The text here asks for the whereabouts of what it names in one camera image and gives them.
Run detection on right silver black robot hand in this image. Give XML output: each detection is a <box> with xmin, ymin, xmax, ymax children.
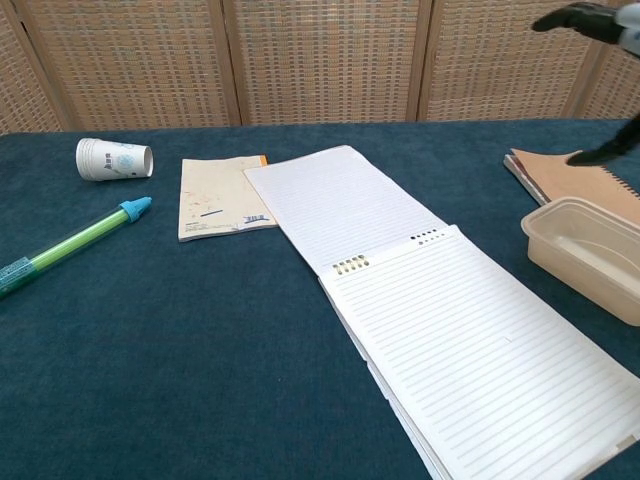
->
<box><xmin>532</xmin><ymin>1</ymin><xmax>640</xmax><ymax>167</ymax></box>

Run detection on large beige notepad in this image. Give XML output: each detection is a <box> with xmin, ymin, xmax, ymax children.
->
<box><xmin>242</xmin><ymin>144</ymin><xmax>640</xmax><ymax>480</ymax></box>

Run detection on brown spiral notebook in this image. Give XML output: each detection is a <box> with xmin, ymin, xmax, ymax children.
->
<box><xmin>502</xmin><ymin>147</ymin><xmax>640</xmax><ymax>207</ymax></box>

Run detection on beige rectangular food container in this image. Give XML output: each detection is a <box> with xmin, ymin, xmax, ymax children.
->
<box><xmin>519</xmin><ymin>196</ymin><xmax>640</xmax><ymax>328</ymax></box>

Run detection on woven bamboo folding screen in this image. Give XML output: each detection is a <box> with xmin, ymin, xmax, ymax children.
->
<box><xmin>0</xmin><ymin>0</ymin><xmax>640</xmax><ymax>135</ymax></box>

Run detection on white notepad orange spine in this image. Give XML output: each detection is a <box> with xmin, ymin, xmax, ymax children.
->
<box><xmin>177</xmin><ymin>154</ymin><xmax>279</xmax><ymax>244</ymax></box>

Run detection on white printed paper cup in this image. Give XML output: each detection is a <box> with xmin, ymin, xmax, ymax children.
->
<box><xmin>75</xmin><ymin>137</ymin><xmax>154</xmax><ymax>182</ymax></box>

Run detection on dark blue table cloth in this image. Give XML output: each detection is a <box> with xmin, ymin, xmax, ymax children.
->
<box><xmin>0</xmin><ymin>118</ymin><xmax>640</xmax><ymax>480</ymax></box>

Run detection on green blue toy tube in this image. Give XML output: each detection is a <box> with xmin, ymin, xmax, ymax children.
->
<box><xmin>0</xmin><ymin>196</ymin><xmax>153</xmax><ymax>301</ymax></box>

